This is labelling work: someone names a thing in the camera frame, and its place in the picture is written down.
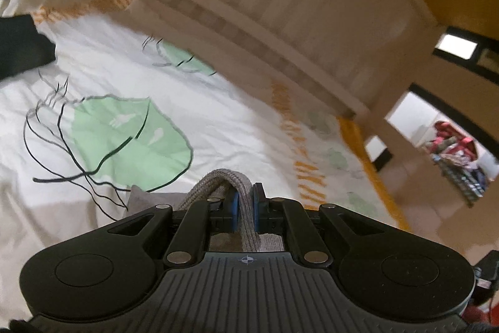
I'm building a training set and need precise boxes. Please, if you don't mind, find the grey knit hooded sweater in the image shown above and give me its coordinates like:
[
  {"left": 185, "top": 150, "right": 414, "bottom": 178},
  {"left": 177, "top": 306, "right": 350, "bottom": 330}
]
[{"left": 126, "top": 169, "right": 284, "bottom": 253}]

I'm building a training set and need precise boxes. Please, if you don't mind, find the pile of colourful clothes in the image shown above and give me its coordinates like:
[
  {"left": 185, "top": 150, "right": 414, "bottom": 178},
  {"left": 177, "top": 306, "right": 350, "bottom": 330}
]
[{"left": 419, "top": 120, "right": 498, "bottom": 207}]

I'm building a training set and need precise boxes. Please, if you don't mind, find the white leaf print bed sheet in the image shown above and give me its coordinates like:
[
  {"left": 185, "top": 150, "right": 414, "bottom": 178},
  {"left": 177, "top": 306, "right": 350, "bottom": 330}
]
[{"left": 1, "top": 0, "right": 404, "bottom": 321}]

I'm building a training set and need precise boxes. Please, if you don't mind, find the dark folded garment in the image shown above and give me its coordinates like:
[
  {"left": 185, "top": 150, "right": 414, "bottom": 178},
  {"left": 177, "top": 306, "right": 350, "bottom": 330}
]
[{"left": 0, "top": 14, "right": 56, "bottom": 80}]

